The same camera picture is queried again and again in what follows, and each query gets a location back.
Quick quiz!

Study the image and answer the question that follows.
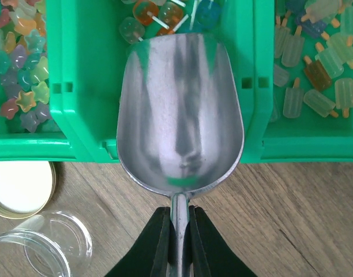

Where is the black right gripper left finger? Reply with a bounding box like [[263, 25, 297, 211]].
[[106, 207, 171, 277]]

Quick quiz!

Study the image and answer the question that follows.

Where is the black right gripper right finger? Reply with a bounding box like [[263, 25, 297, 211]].
[[189, 205, 255, 276]]

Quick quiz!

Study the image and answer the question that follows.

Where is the silver metal scoop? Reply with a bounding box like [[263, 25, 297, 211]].
[[117, 33, 245, 276]]

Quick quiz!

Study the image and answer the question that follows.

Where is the green bin with star candies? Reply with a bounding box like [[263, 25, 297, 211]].
[[0, 1, 78, 161]]

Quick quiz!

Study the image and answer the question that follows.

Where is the green bin with popsicle candies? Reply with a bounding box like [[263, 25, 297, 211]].
[[245, 1, 353, 163]]

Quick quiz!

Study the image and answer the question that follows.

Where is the green bin with lollipop candies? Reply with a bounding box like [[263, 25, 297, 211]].
[[42, 1, 281, 163]]

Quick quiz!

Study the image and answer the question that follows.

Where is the clear glass jar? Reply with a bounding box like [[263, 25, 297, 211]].
[[0, 211, 93, 276]]

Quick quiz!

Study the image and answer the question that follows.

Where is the cream jar lid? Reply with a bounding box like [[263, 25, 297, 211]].
[[0, 161, 57, 219]]

